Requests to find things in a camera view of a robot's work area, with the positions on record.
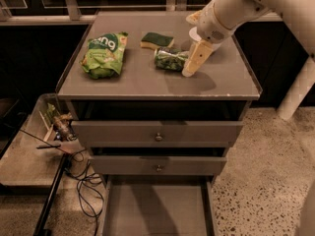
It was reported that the clutter inside bin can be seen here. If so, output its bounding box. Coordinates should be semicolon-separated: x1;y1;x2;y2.
39;103;77;142

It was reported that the green chip bag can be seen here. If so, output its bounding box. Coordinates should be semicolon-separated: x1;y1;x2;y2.
80;31;128;80

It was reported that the grey bottom drawer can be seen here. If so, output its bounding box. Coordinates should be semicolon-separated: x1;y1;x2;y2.
97;175;219;236

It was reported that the grey drawer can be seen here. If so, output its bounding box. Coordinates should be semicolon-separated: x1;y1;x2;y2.
91;155;226;176
97;175;219;236
72;121;243;148

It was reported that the green yellow sponge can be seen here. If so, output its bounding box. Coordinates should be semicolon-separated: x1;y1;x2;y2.
140;32;174;50

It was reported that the clear plastic bin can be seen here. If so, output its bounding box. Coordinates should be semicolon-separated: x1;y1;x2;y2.
0;93;83;187

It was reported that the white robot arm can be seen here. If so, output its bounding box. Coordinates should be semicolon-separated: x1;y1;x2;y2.
182;0;315;77

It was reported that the grey drawer cabinet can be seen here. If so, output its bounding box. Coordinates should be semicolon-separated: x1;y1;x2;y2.
54;11;263;236

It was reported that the white window railing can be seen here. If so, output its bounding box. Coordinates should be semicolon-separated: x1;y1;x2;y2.
0;0;211;26

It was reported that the grey top drawer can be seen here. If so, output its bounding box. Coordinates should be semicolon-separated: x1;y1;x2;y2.
72;121;243;148

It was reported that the white diagonal pole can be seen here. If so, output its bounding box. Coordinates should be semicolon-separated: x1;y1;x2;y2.
277;57;315;120

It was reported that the black cable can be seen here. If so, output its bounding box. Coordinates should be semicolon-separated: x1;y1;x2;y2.
19;128;105;236

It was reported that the white bowl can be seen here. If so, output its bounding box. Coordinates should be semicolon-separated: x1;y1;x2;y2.
189;27;221;54

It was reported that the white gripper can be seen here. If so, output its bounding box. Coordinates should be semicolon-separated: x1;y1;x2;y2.
182;0;234;77

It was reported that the grey middle drawer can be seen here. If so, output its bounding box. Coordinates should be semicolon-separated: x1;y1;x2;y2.
91;155;226;176

